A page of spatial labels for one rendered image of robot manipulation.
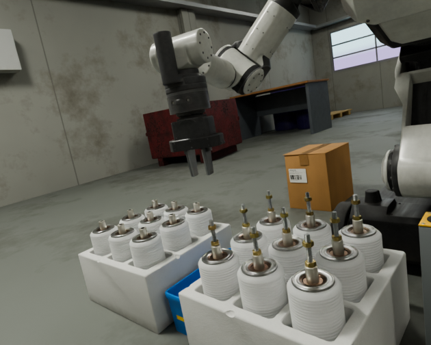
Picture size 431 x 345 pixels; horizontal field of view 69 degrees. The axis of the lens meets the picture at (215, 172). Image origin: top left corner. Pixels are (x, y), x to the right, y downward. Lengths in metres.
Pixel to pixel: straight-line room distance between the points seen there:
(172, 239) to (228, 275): 0.34
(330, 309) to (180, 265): 0.52
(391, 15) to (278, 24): 0.25
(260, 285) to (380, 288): 0.24
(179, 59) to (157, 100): 4.49
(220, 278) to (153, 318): 0.32
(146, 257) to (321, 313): 0.53
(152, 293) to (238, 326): 0.33
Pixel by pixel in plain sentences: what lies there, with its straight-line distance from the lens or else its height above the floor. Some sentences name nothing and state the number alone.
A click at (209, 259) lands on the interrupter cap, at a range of 0.75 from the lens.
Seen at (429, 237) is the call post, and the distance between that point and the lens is 0.70.
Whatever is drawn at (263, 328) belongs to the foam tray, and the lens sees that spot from 0.65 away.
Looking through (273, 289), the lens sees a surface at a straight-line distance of 0.66.
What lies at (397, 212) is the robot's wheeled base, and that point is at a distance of 1.11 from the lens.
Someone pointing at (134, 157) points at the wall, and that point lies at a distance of 4.80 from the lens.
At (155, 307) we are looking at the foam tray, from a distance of 0.97.
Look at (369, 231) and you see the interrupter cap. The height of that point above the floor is 0.25.
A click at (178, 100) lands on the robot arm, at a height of 0.61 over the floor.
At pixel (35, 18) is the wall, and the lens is 4.61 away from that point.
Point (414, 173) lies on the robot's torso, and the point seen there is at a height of 0.35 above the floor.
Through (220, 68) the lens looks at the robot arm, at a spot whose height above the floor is 0.68.
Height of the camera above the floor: 0.57
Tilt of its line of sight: 10 degrees down
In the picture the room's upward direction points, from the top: 10 degrees counter-clockwise
